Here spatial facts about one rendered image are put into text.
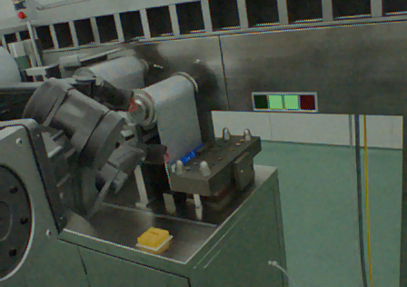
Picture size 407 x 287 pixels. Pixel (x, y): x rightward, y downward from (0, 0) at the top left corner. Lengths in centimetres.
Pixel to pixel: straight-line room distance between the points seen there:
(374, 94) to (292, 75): 29
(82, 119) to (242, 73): 113
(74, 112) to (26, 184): 13
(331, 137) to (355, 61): 274
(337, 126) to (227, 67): 258
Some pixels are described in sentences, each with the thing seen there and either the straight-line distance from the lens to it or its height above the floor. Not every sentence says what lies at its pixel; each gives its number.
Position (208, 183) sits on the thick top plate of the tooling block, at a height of 102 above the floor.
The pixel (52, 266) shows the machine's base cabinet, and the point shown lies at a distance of 184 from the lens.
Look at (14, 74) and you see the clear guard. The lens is 229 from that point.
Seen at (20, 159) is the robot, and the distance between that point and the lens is 39.
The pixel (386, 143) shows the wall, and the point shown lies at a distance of 402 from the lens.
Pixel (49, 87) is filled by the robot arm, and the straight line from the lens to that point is 52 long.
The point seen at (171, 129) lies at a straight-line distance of 148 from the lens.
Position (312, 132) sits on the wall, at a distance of 416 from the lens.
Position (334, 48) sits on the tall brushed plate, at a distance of 142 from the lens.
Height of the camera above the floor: 159
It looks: 19 degrees down
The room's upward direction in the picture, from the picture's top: 9 degrees counter-clockwise
